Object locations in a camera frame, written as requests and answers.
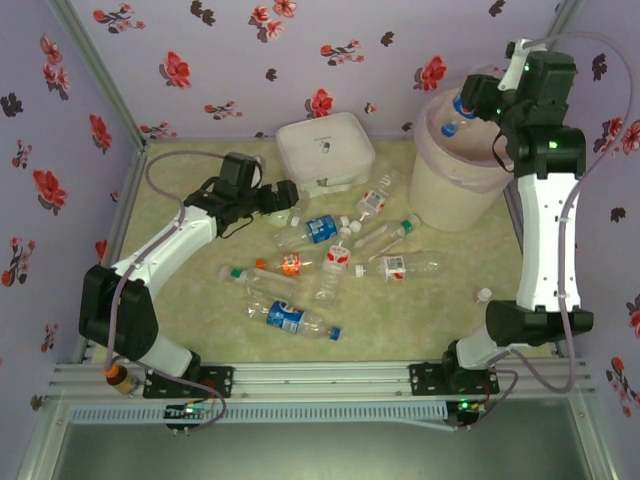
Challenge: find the Pepsi label plastic bottle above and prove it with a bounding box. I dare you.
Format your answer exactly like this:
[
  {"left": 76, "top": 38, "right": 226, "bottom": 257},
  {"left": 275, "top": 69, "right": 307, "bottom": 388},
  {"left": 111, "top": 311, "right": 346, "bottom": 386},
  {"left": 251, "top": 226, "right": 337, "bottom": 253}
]
[
  {"left": 439, "top": 92, "right": 476, "bottom": 139},
  {"left": 245, "top": 298, "right": 343, "bottom": 342}
]

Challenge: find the blue label plastic bottle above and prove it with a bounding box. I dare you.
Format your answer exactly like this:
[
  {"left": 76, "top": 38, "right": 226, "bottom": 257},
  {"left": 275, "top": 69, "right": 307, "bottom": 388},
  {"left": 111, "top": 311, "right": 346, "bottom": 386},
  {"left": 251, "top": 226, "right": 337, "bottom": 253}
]
[{"left": 272, "top": 213, "right": 352, "bottom": 250}]

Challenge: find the clear bottle with green cap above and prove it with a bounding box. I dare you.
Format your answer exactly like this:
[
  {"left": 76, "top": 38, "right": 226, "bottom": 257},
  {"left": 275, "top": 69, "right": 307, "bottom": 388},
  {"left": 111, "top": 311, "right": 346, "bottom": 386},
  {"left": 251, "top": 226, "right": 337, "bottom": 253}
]
[
  {"left": 352, "top": 213, "right": 422, "bottom": 250},
  {"left": 218, "top": 264, "right": 300, "bottom": 300}
]

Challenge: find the red white label plastic bottle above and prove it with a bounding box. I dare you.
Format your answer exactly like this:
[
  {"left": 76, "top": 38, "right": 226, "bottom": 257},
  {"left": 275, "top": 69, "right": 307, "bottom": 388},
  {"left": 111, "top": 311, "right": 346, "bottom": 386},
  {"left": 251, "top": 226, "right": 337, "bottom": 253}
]
[
  {"left": 312, "top": 227, "right": 354, "bottom": 307},
  {"left": 353, "top": 168, "right": 401, "bottom": 232},
  {"left": 354, "top": 252, "right": 448, "bottom": 284}
]

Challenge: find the beige bin with plastic liner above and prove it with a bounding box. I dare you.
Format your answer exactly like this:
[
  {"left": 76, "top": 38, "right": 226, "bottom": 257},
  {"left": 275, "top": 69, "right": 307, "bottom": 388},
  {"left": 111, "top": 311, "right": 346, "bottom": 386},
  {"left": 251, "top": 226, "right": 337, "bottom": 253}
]
[{"left": 408, "top": 87, "right": 516, "bottom": 234}]

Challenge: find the white zip storage case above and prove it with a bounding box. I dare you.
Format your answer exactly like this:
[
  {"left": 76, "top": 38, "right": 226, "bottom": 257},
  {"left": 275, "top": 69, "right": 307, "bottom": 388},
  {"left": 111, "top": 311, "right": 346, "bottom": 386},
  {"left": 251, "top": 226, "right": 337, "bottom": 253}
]
[{"left": 275, "top": 111, "right": 377, "bottom": 200}]

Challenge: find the orange label bottle orange cap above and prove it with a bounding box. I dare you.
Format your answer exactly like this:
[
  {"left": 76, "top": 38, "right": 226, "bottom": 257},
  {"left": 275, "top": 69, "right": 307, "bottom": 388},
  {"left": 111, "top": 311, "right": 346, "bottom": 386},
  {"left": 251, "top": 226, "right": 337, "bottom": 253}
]
[{"left": 254, "top": 252, "right": 321, "bottom": 278}]

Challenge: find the brown bottle with orange cap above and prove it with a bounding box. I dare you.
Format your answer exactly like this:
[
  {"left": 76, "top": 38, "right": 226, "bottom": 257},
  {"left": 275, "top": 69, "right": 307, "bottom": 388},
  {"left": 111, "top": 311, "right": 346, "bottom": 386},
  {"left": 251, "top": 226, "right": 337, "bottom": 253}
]
[{"left": 102, "top": 363, "right": 139, "bottom": 397}]

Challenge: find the black circuit board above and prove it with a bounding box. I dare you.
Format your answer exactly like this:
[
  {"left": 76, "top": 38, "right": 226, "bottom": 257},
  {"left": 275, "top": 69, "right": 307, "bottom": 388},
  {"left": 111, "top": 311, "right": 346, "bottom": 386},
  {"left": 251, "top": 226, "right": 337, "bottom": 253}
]
[
  {"left": 447, "top": 397, "right": 489, "bottom": 431},
  {"left": 164, "top": 402, "right": 224, "bottom": 436}
]

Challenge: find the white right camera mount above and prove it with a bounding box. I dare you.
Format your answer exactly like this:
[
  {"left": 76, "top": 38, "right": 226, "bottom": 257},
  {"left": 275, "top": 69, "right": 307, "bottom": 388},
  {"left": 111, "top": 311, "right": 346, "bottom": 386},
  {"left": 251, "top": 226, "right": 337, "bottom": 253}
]
[{"left": 499, "top": 38, "right": 547, "bottom": 94}]

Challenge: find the aluminium side rail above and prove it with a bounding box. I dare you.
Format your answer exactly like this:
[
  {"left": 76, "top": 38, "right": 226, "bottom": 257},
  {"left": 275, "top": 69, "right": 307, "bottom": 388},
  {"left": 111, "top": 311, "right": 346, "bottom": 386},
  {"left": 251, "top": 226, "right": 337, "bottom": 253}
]
[
  {"left": 502, "top": 185, "right": 525, "bottom": 251},
  {"left": 73, "top": 142, "right": 151, "bottom": 364}
]

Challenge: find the lilac left arm cable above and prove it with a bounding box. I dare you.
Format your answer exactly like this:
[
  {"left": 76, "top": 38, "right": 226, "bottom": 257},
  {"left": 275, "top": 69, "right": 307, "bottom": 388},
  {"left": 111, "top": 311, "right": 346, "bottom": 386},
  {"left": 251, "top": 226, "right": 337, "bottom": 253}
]
[{"left": 102, "top": 149, "right": 231, "bottom": 434}]

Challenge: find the lilac arm cable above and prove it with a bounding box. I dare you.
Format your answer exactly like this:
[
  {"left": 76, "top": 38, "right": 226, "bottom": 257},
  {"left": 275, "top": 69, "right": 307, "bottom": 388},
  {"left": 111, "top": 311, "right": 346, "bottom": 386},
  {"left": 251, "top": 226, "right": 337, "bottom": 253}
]
[
  {"left": 474, "top": 32, "right": 632, "bottom": 426},
  {"left": 102, "top": 149, "right": 231, "bottom": 434}
]

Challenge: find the lilac right arm cable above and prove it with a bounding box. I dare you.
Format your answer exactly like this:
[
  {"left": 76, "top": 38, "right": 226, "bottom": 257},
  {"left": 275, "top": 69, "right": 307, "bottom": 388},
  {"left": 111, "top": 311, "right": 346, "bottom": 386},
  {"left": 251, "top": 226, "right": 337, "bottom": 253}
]
[{"left": 474, "top": 32, "right": 632, "bottom": 426}]

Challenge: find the aluminium corner post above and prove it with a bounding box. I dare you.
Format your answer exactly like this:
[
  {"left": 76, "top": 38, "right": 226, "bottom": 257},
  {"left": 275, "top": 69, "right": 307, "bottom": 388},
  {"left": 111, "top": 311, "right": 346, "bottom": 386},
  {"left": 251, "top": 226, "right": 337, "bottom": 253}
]
[
  {"left": 544, "top": 0, "right": 586, "bottom": 49},
  {"left": 47, "top": 0, "right": 149, "bottom": 149}
]

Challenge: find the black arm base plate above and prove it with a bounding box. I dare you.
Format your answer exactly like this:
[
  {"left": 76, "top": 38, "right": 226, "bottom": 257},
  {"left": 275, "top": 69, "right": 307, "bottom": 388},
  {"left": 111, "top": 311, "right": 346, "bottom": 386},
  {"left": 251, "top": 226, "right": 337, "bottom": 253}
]
[
  {"left": 142, "top": 364, "right": 236, "bottom": 401},
  {"left": 408, "top": 362, "right": 501, "bottom": 399}
]

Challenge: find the aluminium extrusion cross rail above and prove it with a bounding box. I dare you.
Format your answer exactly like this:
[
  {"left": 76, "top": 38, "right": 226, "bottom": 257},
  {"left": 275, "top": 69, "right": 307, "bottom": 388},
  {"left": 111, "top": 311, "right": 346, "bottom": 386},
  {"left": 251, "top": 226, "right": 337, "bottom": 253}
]
[{"left": 49, "top": 360, "right": 591, "bottom": 401}]

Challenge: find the white slotted cable duct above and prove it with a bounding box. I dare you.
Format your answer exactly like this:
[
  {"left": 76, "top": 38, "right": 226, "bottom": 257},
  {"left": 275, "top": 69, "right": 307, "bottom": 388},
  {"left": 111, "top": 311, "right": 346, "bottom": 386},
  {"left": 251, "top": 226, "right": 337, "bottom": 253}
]
[{"left": 67, "top": 404, "right": 449, "bottom": 427}]

